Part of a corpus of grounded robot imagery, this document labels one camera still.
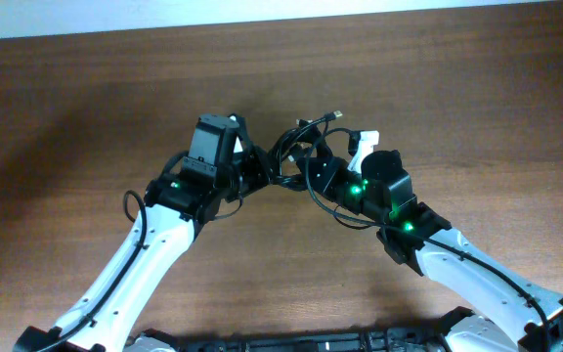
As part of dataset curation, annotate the black usb cable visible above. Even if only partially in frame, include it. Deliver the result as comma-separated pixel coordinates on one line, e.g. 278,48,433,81
266,110,344,192

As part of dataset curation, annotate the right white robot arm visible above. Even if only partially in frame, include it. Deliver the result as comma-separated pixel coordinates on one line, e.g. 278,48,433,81
295,149,563,351

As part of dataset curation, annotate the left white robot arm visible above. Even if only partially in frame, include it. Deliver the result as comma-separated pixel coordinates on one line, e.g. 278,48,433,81
13,114,270,351

